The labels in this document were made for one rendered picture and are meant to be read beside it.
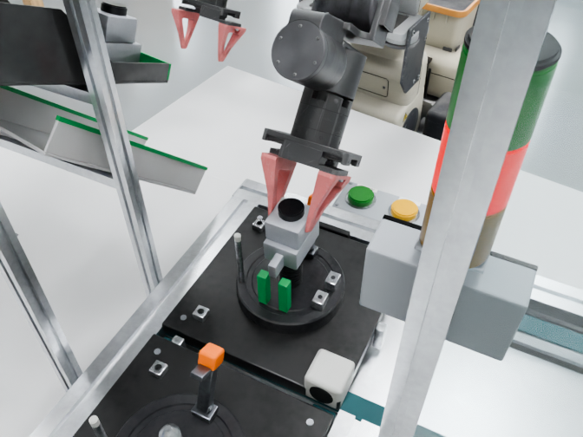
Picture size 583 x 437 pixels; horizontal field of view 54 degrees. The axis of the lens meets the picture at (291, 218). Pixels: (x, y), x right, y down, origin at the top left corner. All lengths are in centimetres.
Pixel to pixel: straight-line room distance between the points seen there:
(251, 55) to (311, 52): 274
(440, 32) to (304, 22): 109
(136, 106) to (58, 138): 230
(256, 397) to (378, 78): 91
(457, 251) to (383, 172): 75
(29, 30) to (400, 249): 39
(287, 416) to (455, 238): 36
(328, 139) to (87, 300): 48
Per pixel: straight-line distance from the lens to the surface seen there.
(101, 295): 93
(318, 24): 56
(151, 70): 71
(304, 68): 56
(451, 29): 162
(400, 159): 115
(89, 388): 73
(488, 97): 31
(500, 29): 28
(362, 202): 88
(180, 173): 82
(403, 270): 44
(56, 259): 101
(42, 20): 61
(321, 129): 62
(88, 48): 61
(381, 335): 73
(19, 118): 79
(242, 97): 131
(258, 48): 336
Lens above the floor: 156
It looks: 44 degrees down
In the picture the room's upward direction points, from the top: straight up
